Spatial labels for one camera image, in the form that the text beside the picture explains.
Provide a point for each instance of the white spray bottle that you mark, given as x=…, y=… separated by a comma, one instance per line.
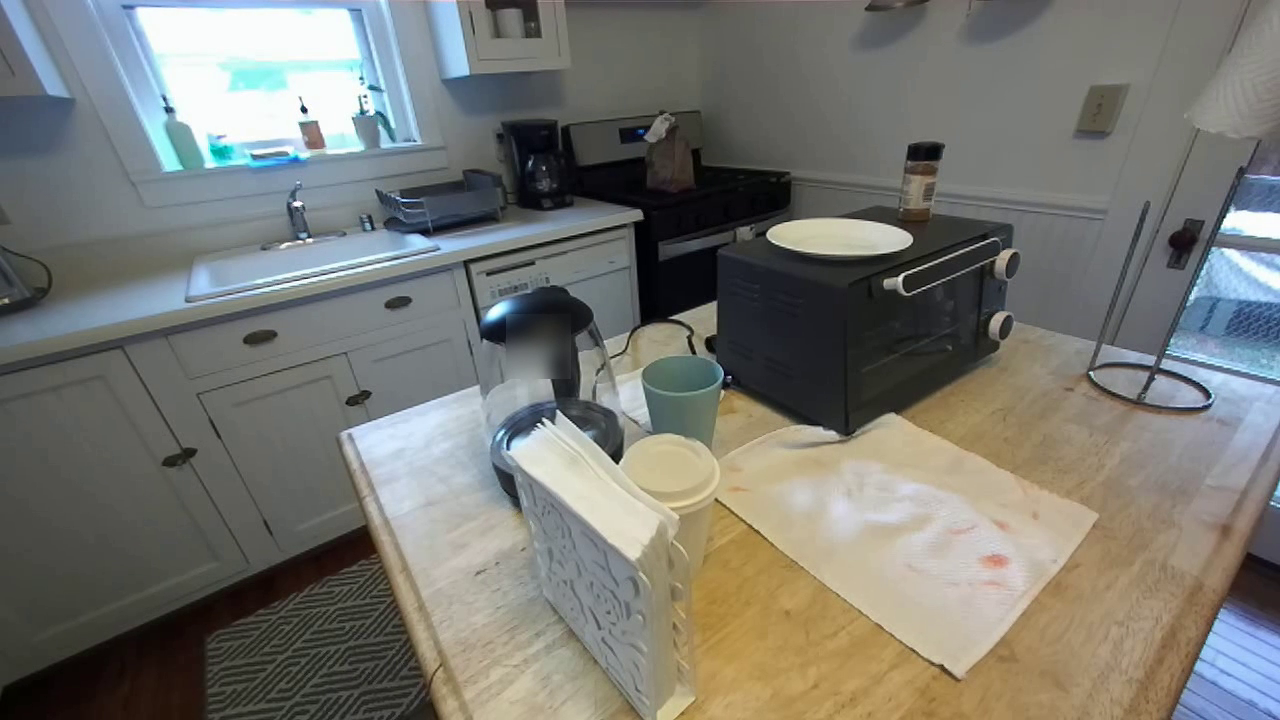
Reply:
x=365, y=123

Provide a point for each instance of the white wall cabinet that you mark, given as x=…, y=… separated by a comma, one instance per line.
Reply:
x=503, y=36

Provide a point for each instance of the black kitchen stove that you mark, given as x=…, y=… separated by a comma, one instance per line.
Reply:
x=694, y=233

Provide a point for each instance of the glass kettle with black lid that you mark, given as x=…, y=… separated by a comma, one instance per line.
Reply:
x=543, y=360

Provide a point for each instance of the spice jar with black lid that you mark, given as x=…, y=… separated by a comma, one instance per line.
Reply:
x=922, y=183

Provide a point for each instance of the white paper towel roll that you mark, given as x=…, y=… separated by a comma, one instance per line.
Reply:
x=1246, y=72

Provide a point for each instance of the chrome faucet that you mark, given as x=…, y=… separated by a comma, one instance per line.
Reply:
x=298, y=212

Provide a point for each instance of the white dishwasher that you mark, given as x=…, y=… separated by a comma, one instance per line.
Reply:
x=560, y=275

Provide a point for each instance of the white framed window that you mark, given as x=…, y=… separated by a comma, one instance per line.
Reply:
x=255, y=72

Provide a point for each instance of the small orange label bottle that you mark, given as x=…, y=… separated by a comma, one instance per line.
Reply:
x=311, y=128

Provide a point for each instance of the wooden kitchen island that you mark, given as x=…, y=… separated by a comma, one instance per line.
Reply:
x=824, y=624

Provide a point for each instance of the grey patterned floor rug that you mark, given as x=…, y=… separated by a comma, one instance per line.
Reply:
x=320, y=653

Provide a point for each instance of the white wall shelf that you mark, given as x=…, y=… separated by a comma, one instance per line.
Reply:
x=25, y=54

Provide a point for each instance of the black coffee maker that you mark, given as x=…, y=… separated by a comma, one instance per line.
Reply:
x=538, y=162

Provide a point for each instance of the beige wall light switch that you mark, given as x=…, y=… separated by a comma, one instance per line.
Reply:
x=1101, y=111

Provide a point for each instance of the blue sponge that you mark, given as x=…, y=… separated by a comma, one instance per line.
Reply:
x=274, y=157

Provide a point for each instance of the green soap bottle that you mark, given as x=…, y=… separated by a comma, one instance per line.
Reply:
x=180, y=143

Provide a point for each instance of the white round plate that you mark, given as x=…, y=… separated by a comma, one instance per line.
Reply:
x=836, y=237

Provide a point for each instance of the white cup with lid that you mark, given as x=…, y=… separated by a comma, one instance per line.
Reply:
x=673, y=473

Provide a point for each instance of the stained beige cloth placemat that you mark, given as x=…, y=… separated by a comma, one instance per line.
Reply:
x=922, y=532

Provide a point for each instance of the teal cup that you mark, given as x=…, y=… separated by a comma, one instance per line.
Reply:
x=682, y=394

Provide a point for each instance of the brown paper bag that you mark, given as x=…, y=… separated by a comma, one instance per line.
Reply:
x=670, y=162

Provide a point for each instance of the white base cabinets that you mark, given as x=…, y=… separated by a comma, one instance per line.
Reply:
x=201, y=467

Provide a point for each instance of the dark door knob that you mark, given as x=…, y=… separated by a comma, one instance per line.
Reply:
x=1185, y=240

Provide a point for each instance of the black toaster oven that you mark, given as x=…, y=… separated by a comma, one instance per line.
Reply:
x=824, y=332

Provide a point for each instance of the white kitchen sink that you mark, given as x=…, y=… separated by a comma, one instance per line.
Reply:
x=305, y=262

